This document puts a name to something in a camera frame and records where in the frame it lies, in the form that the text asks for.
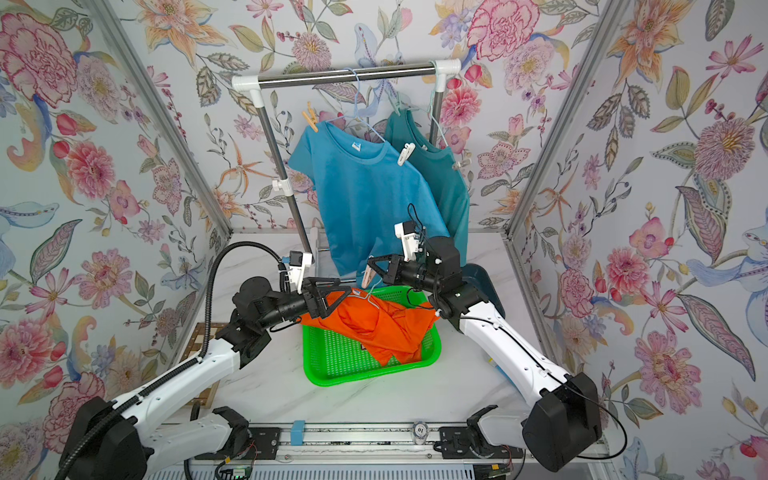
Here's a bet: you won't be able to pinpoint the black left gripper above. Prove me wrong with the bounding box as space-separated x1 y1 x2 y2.
256 282 347 331

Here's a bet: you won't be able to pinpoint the pale pink clothespin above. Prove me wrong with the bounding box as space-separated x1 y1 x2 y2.
360 266 375 289

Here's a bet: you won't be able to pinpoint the blue garment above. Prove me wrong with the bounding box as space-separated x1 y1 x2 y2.
288 122 448 283

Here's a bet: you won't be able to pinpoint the orange garment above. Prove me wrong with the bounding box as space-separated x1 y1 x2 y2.
300 296 437 366

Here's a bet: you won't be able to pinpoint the teal embroidered t-shirt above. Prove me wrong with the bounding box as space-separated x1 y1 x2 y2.
384 110 470 266

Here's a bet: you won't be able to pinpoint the light blue wire hanger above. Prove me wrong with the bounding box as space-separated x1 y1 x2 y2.
326 67 386 143

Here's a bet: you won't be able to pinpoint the beige yellow clothespin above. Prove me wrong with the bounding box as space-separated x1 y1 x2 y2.
302 102 319 132

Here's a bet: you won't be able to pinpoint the mint green clothespin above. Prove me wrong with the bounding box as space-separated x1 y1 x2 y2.
390 94 402 115

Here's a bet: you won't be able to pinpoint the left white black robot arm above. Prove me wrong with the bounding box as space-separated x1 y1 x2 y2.
56 251 351 479

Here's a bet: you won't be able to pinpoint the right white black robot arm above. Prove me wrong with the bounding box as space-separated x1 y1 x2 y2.
367 205 616 472

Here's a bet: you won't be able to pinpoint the bright green plastic tray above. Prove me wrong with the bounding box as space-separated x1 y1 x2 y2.
300 286 442 387

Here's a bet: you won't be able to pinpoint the dark teal clothespin bin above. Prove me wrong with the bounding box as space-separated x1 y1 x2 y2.
462 263 506 318

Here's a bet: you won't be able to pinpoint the wooden chessboard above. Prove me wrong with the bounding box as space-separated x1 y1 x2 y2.
180 322 231 409

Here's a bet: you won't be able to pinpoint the metal clothes rack white joints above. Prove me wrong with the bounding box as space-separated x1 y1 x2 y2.
231 60 461 276

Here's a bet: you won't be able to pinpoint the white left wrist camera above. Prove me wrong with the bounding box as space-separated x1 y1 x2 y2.
283 250 314 293

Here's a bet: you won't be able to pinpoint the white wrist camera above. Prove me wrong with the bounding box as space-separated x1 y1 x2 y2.
394 220 421 262
283 250 314 293

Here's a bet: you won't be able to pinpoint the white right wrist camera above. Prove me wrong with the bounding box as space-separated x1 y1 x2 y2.
394 220 421 262

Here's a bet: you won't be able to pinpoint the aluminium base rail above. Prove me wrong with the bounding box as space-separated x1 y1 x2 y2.
149 421 613 480

